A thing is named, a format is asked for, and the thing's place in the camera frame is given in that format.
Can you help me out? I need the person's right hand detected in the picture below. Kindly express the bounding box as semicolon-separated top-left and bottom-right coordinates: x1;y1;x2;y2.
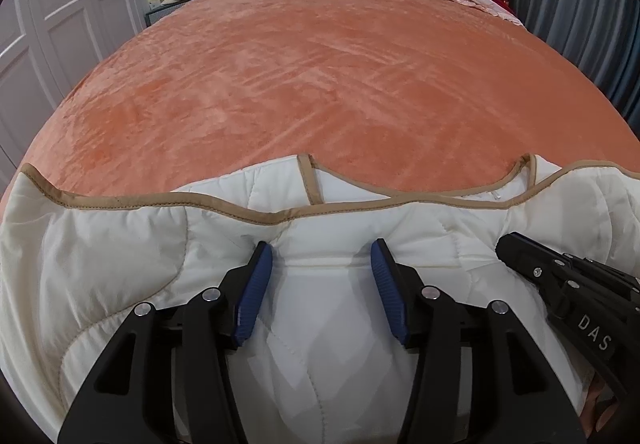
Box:
580;369;622;444

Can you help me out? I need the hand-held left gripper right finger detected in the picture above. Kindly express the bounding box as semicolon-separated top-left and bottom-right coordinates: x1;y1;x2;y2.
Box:
370;238;583;444

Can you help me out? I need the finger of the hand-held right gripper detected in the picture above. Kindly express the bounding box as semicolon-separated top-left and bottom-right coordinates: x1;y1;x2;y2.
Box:
495;233;576;309

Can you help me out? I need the grey nightstand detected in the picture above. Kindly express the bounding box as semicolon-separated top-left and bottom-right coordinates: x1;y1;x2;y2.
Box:
145;0;201;28

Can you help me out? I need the grey curtain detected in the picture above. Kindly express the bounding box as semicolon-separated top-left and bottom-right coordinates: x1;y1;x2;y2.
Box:
510;0;640;145

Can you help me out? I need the white panelled wardrobe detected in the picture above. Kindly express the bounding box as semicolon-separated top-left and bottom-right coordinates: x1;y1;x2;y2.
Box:
0;0;161;185

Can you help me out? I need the white quilted jacket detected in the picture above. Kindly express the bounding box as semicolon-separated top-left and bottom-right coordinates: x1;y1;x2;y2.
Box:
0;153;640;444

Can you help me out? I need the orange plush blanket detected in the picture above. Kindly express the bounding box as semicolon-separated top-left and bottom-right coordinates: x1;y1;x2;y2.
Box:
10;0;640;205

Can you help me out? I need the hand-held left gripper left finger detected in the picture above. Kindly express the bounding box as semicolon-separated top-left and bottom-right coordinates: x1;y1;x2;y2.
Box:
57;241;273;444

